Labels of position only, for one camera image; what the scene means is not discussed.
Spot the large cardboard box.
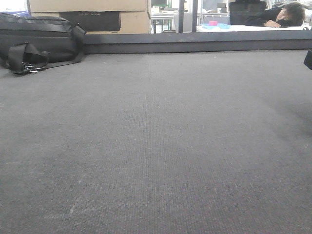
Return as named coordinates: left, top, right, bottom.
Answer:
left=29, top=0, right=151, bottom=34

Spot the sleeping person in black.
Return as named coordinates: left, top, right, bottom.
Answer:
left=244, top=2, right=305, bottom=28

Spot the black office chair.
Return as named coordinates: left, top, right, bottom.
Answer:
left=229, top=0, right=267, bottom=25

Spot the black conveyor side rail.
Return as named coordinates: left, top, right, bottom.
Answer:
left=84, top=28, right=312, bottom=55

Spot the white table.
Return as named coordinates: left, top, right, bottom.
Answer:
left=197, top=25, right=312, bottom=32

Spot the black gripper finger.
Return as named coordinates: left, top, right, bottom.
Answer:
left=303, top=50, right=312, bottom=70

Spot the black fabric shoulder bag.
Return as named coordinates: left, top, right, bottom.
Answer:
left=0, top=13, right=86, bottom=75

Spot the pink cube block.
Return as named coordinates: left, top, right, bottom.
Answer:
left=209, top=20, right=218, bottom=26

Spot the light blue tray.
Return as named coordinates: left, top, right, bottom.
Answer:
left=200, top=23, right=231, bottom=30

